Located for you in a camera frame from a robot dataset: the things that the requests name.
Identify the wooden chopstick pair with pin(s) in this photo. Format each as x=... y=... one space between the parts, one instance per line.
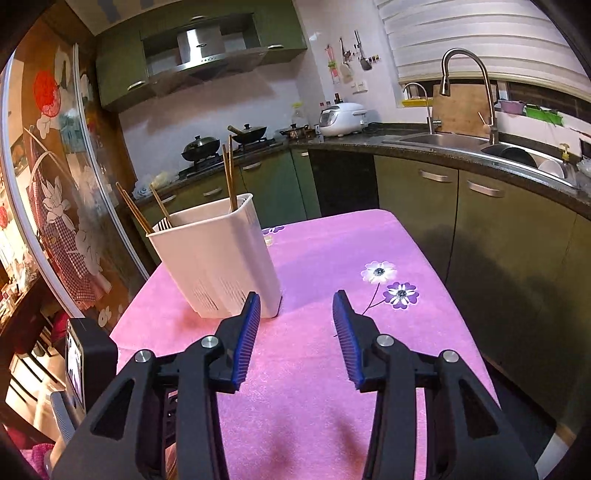
x=228 y=177
x=230 y=152

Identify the steel kitchen faucet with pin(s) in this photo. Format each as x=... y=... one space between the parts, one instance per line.
x=445 y=86

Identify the steel range hood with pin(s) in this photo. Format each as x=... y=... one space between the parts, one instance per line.
x=176 y=60

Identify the wooden cutting board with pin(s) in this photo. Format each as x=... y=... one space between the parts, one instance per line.
x=465 y=111

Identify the white plastic utensil holder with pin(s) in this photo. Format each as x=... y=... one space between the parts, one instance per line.
x=217 y=256

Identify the small black pot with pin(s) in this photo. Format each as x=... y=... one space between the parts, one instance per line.
x=295 y=132

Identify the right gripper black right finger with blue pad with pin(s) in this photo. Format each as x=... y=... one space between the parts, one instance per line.
x=468 y=435

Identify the white rice cooker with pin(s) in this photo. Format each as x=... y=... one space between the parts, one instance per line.
x=342 y=119

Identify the white window blind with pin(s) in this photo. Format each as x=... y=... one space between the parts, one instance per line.
x=514 y=39

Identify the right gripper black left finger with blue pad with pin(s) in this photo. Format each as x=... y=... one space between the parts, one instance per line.
x=156 y=402

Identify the black wok right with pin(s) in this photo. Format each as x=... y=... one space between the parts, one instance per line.
x=247 y=135

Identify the steel sink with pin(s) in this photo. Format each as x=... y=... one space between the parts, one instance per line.
x=516 y=158

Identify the glass sliding door floral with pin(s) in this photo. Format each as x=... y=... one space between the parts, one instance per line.
x=60 y=189

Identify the wooden chopstick single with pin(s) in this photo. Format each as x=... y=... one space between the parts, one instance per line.
x=159 y=202

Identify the black plastic fork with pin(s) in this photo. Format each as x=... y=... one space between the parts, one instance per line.
x=162 y=225

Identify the pink floral tablecloth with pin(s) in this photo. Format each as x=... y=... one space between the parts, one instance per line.
x=297 y=416

